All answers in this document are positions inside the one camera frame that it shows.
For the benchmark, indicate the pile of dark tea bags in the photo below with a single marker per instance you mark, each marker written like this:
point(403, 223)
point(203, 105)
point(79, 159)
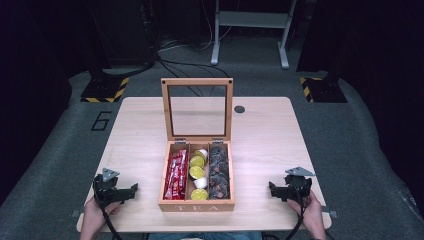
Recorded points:
point(219, 181)

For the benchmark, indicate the white metal stand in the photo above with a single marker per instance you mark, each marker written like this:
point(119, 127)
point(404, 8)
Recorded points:
point(250, 19)

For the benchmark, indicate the grey table bracket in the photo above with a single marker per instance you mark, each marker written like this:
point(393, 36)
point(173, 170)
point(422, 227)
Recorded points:
point(75, 213)
point(330, 212)

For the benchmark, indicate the row of red packets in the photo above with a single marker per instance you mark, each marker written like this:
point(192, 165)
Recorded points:
point(176, 173)

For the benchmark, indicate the person's left hand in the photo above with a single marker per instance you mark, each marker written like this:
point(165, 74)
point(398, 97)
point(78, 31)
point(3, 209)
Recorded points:
point(95, 215)

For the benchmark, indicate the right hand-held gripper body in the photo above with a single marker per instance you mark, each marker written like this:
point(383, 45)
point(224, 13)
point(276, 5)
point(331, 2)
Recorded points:
point(297, 185)

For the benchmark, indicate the wooden box with glass lid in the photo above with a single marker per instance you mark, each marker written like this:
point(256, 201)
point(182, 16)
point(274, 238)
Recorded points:
point(196, 206)

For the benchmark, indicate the person's right hand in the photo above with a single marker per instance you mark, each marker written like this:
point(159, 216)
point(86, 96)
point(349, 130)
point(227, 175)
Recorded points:
point(313, 215)

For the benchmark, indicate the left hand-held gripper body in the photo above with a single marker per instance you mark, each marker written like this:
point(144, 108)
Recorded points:
point(107, 190)

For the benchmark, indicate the black cabinet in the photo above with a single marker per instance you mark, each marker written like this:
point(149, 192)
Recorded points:
point(123, 33)

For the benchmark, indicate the black yellow striped stand base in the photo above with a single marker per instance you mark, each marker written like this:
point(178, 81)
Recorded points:
point(323, 91)
point(103, 90)

